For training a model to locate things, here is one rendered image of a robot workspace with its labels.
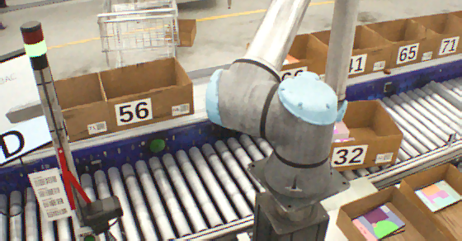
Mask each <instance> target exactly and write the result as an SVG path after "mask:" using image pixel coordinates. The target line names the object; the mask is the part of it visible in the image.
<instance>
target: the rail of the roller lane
mask: <svg viewBox="0 0 462 241"><path fill-rule="evenodd" d="M447 147H448V146H445V147H443V148H441V149H438V150H435V151H433V152H430V153H429V154H424V155H422V156H419V157H417V158H413V159H411V160H408V161H406V162H404V163H400V164H398V165H395V166H393V167H391V168H386V169H384V170H382V171H379V172H376V173H375V174H373V175H369V176H367V177H366V178H367V179H368V180H370V182H371V183H372V184H373V185H374V187H375V188H376V190H379V189H382V188H383V187H386V186H388V185H391V184H393V183H395V182H399V181H401V180H402V178H403V177H406V176H409V175H412V174H415V173H417V172H422V171H425V170H427V169H431V168H434V167H435V166H437V165H439V164H441V163H445V162H447V161H449V160H451V159H453V158H457V157H459V156H461V155H462V140H460V141H458V142H456V143H453V144H452V145H451V146H450V148H447ZM253 222H254V215H252V216H249V217H247V218H244V219H241V220H237V221H234V222H232V223H229V224H225V225H222V226H220V227H217V228H214V229H209V230H206V231H204V232H199V233H196V234H192V235H189V236H186V237H184V238H181V239H174V240H172V241H237V240H236V238H237V235H238V234H245V233H247V234H251V233H253Z"/></svg>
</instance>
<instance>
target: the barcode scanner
mask: <svg viewBox="0 0 462 241"><path fill-rule="evenodd" d="M82 212H83V218H84V219H85V221H86V223H87V225H88V226H89V227H95V228H96V229H95V230H94V233H95V236H98V235H100V234H102V233H105V232H106V231H108V230H109V229H110V228H111V227H110V222H111V221H112V220H113V219H115V218H118V217H119V218H120V217H122V216H124V214H123V213H124V211H123V209H122V205H121V203H120V200H119V197H117V196H108V197H106V198H104V199H100V200H98V201H93V202H90V203H88V204H86V206H84V207H83V208H82Z"/></svg>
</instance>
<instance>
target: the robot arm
mask: <svg viewBox="0 0 462 241"><path fill-rule="evenodd" d="M310 1H311V0H271V3H270V5H269V7H268V8H267V10H266V12H265V14H264V16H263V18H262V20H261V22H260V24H259V26H258V28H257V31H256V33H255V35H254V37H253V38H252V41H251V43H250V45H249V46H248V48H247V51H246V53H245V55H244V56H243V58H239V59H235V60H234V61H233V63H232V65H231V67H230V69H229V70H225V69H218V70H216V71H215V72H214V73H213V75H212V76H211V78H210V83H209V84H208V86H207V89H206V94H205V110H206V114H207V116H208V117H209V119H210V120H211V121H212V122H214V123H216V124H218V125H222V126H223V127H227V128H230V129H233V130H238V132H240V131H241V133H244V134H247V135H251V136H254V137H257V138H260V139H266V140H269V141H271V142H275V145H274V149H273V151H272V153H271V155H270V156H269V157H268V159H267V160H266V163H265V168H264V176H265V179H266V182H267V183H268V185H269V186H270V187H271V188H272V189H274V190H275V191H277V192H279V193H280V194H281V195H284V196H291V197H296V198H310V197H315V196H318V195H320V194H322V193H324V192H325V191H326V190H327V189H328V188H329V187H330V185H331V182H332V174H333V169H332V164H331V161H330V158H329V154H330V148H331V144H332V135H333V131H334V125H335V122H337V123H339V122H341V121H342V119H343V116H344V115H345V112H346V110H347V105H348V101H347V100H345V96H346V95H345V93H346V89H347V76H348V72H349V68H350V63H351V52H352V47H353V43H354V39H355V30H356V23H357V14H358V10H359V6H360V0H334V2H335V4H334V10H333V14H332V29H331V34H330V39H329V44H328V45H329V50H328V59H327V65H326V70H325V75H324V80H323V83H322V82H321V81H320V78H319V76H318V75H317V74H315V73H313V72H308V71H305V72H301V73H299V76H295V77H293V78H287V79H285V80H284V81H283V82H282V79H281V76H280V75H279V73H280V71H281V69H282V66H283V64H284V62H285V59H286V57H287V54H288V51H289V49H290V47H291V44H292V42H293V40H294V38H295V35H296V33H297V32H298V29H299V27H300V25H301V22H302V20H303V17H304V14H305V13H306V11H307V8H308V6H309V4H310Z"/></svg>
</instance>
